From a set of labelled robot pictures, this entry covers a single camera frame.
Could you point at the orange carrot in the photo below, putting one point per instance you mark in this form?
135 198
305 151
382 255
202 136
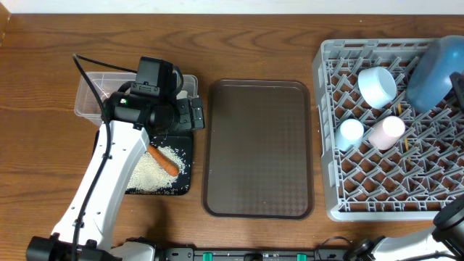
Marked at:
168 166

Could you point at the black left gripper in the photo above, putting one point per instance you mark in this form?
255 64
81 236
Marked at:
188 117

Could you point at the clear plastic bin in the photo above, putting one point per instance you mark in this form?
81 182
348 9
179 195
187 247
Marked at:
106 83

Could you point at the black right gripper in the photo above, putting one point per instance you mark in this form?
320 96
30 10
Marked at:
459 88

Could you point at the light blue rice bowl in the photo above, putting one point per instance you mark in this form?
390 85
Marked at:
377 86

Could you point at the brown serving tray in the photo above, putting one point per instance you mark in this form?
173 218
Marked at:
258 154

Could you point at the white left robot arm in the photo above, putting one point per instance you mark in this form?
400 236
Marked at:
131 117

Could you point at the spilled white rice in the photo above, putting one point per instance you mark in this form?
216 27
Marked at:
152 174

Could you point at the light blue cup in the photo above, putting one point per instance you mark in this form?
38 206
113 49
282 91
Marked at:
349 135

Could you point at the pink cup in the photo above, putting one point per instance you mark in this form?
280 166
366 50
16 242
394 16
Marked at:
387 132

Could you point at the grey dishwasher rack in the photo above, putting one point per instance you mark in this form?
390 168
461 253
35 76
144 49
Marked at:
365 183

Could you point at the dark blue plate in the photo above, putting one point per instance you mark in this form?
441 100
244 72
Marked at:
430 81

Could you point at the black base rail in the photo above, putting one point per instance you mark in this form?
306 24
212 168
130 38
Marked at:
253 254

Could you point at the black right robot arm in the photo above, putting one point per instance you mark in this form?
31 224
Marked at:
445 240

